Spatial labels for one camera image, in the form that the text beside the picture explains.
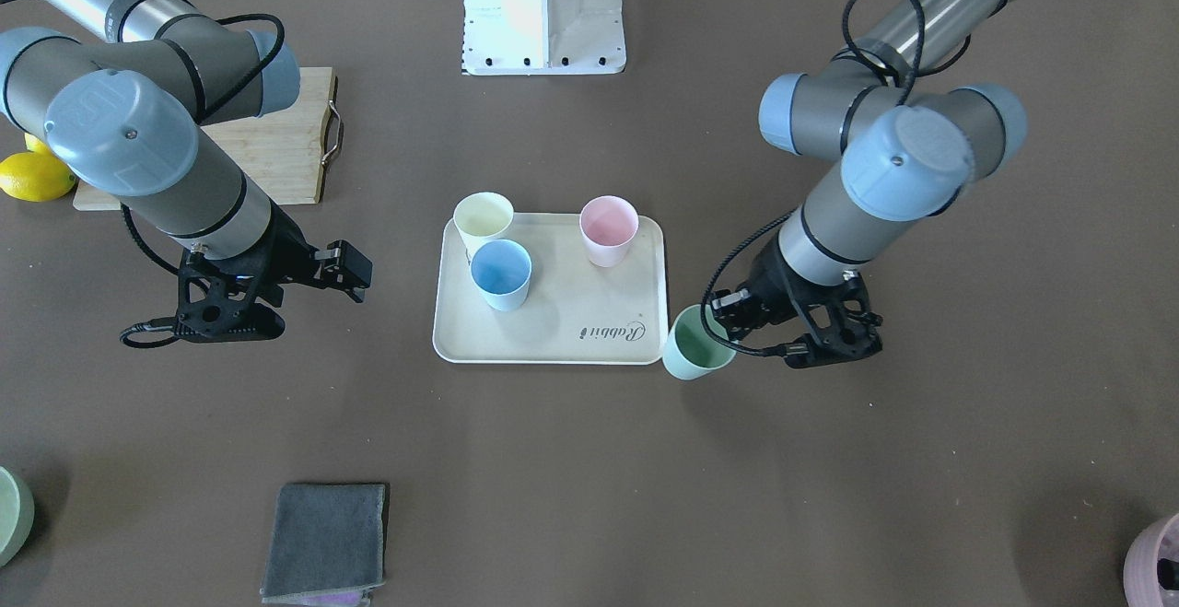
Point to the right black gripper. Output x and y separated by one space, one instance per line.
287 253

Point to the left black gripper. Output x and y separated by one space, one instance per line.
772 289

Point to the green cup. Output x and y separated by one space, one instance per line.
690 352

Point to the pink cup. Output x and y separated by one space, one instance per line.
608 224

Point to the cream yellow cup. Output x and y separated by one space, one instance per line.
482 217

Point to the blue cup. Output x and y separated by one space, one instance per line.
502 270

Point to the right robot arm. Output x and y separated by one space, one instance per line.
128 116

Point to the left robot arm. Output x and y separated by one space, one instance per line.
898 157

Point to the cream rabbit tray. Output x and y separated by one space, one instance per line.
575 313

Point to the wooden cutting board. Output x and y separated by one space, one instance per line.
289 152

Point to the yellow lemon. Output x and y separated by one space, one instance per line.
35 145
36 177

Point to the dark grey folded cloth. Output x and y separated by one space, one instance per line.
327 545

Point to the green bowl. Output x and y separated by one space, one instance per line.
17 514

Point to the pink bowl with ice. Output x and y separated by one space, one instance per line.
1150 571

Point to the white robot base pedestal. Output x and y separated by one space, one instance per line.
543 38

